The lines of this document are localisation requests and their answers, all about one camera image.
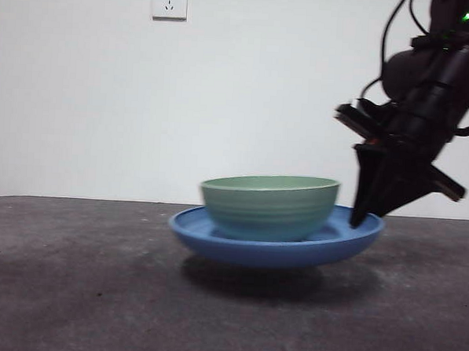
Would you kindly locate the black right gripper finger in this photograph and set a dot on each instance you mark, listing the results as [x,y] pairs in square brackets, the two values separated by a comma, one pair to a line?
[401,184]
[366,178]

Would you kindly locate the blue round plate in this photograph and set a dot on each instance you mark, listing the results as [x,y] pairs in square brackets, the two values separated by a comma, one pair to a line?
[269,254]

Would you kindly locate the white wall socket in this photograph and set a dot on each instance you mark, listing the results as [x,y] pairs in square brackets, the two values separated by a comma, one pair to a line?
[169,3]

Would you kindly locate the green ribbed bowl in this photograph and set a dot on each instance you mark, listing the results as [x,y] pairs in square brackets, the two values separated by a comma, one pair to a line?
[268,212]

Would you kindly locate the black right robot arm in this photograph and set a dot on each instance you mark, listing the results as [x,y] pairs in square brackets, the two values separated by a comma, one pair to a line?
[435,99]

